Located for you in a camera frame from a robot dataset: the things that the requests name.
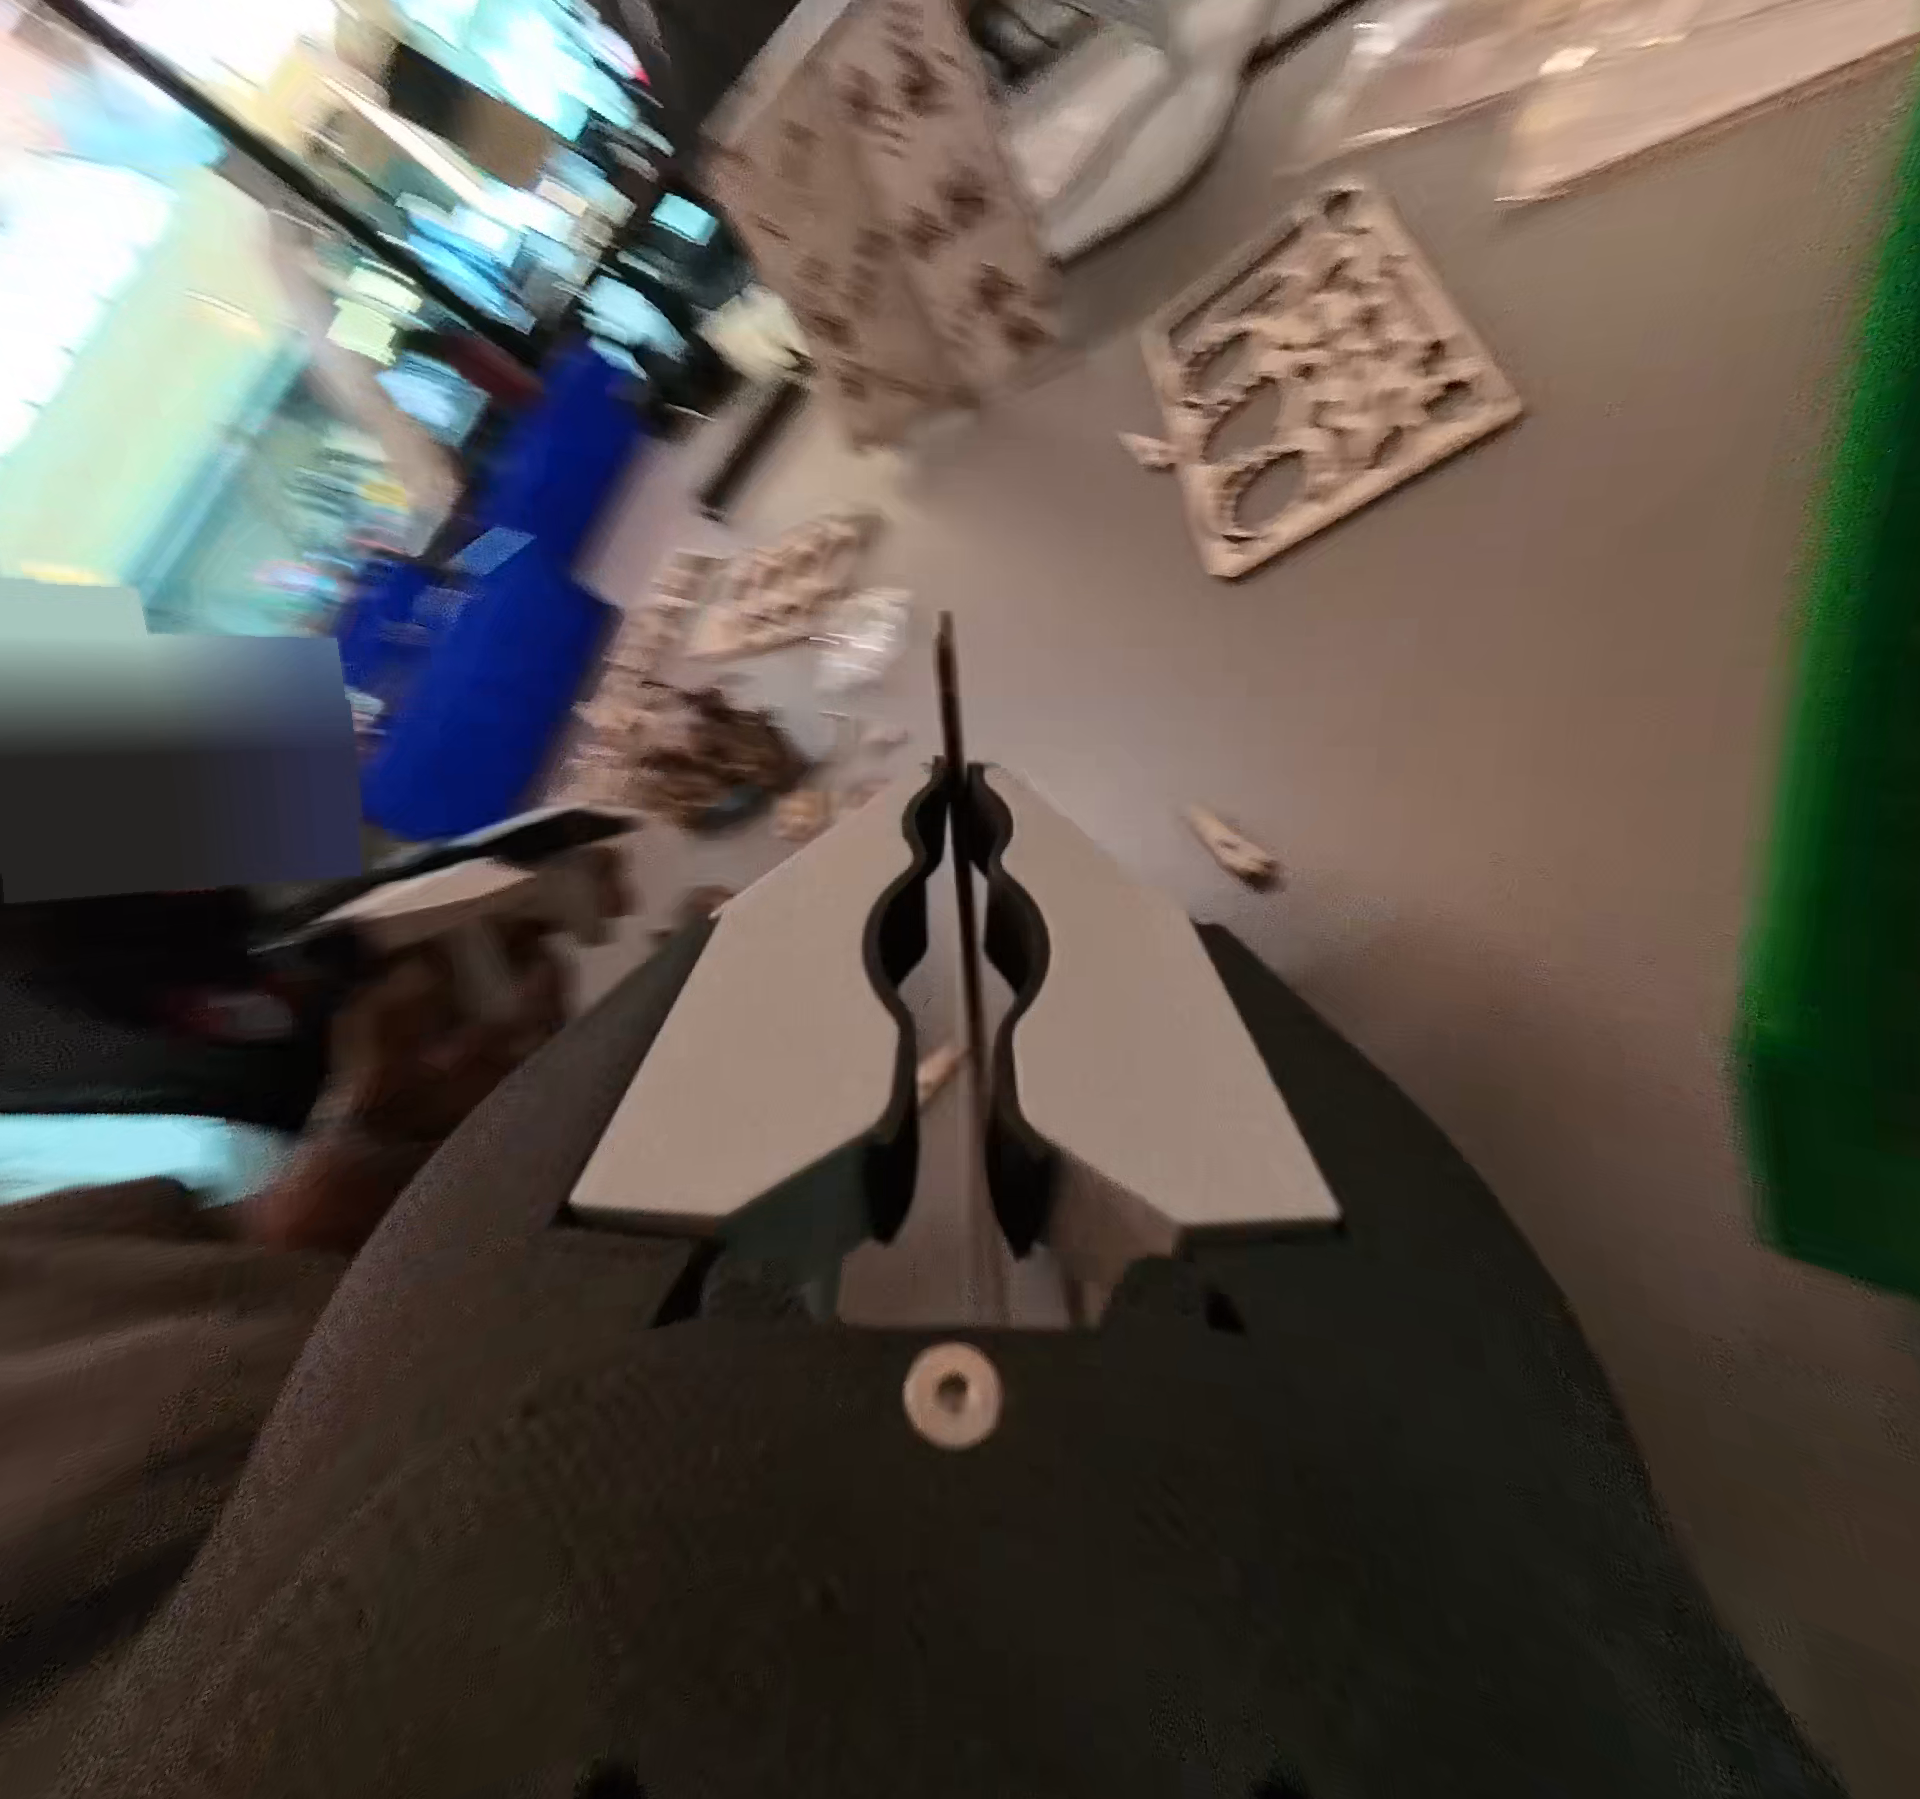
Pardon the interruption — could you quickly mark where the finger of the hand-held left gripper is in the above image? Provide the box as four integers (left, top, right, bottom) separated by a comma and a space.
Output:
247, 804, 642, 958

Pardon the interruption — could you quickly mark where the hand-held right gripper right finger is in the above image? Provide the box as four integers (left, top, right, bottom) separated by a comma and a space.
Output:
966, 762, 1341, 1306

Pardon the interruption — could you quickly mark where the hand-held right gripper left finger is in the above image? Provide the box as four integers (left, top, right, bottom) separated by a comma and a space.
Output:
570, 762, 955, 1240

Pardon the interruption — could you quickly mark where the long slotted wooden parts sheet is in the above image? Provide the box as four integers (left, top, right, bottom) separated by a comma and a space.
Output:
930, 612, 1000, 1306

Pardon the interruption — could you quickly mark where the grey desk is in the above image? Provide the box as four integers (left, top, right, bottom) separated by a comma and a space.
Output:
570, 14, 1920, 1799

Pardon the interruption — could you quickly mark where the person's left hand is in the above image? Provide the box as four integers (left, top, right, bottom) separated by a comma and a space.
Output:
322, 854, 640, 1156

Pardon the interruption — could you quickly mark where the blue plastic bin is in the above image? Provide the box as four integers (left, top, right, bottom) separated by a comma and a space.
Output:
356, 342, 636, 844

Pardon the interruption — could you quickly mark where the triangular wooden piece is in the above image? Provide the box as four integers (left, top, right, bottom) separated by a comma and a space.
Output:
1183, 804, 1281, 890

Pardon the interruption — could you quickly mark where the wooden motorcycle model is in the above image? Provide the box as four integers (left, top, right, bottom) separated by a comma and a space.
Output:
597, 686, 801, 830

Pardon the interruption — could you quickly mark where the small clear plastic bag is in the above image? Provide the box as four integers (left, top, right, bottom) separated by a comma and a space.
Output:
814, 588, 918, 694

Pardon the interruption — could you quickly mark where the wooden sheet with round cutouts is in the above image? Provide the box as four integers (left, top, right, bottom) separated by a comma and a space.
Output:
660, 510, 888, 662

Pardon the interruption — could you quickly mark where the wooden sheet with oval cutouts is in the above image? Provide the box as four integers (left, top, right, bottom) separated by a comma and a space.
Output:
1137, 184, 1527, 584

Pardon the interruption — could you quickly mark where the green plastic bin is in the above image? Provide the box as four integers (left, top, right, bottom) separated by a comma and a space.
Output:
1728, 126, 1920, 1304

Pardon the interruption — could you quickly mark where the printed instruction booklet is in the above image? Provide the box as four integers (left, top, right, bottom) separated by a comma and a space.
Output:
702, 0, 1061, 448

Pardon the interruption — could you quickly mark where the white rounded object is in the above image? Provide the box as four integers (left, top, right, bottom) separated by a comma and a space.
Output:
1002, 0, 1286, 260

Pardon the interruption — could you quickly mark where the clear plastic wrap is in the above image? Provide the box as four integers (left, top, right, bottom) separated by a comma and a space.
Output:
1303, 0, 1920, 206

